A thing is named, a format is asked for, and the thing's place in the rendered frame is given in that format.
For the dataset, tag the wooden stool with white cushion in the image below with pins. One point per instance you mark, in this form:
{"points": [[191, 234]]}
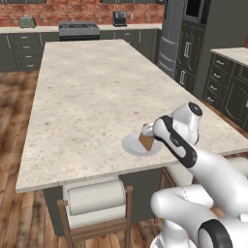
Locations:
{"points": [[179, 174], [97, 200]]}

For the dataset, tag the dark grey island cabinet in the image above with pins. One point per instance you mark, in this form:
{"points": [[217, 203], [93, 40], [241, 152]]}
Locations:
{"points": [[142, 190]]}

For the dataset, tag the white wall socket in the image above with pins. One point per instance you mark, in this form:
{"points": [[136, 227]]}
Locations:
{"points": [[132, 15]]}

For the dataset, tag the green toaster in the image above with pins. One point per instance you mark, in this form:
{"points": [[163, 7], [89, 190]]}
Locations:
{"points": [[27, 22]]}

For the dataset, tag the brown bread slice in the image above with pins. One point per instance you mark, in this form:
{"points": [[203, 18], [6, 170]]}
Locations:
{"points": [[147, 142]]}

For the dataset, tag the dark grey wall cabinet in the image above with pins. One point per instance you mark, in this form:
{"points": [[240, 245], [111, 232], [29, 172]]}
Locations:
{"points": [[22, 1], [132, 1]]}

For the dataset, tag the dark tall cabinet with oven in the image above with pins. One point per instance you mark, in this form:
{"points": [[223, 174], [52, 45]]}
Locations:
{"points": [[197, 48]]}

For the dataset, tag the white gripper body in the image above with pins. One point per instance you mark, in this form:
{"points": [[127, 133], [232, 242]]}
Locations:
{"points": [[147, 130]]}

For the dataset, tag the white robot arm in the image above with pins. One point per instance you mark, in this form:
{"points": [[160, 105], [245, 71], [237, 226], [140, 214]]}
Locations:
{"points": [[213, 174]]}

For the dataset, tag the grey fridge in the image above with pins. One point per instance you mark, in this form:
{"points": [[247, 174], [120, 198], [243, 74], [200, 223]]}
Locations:
{"points": [[170, 38]]}

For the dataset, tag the dark grey drawer cabinet run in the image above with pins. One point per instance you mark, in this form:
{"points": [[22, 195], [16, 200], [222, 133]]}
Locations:
{"points": [[226, 87]]}

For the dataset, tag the white round plate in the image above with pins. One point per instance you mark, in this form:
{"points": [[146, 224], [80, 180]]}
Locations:
{"points": [[130, 144]]}

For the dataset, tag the black coffee machine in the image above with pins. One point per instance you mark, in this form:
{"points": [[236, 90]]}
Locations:
{"points": [[119, 18]]}

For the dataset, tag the grey stove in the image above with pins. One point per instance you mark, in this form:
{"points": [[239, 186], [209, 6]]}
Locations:
{"points": [[78, 30]]}

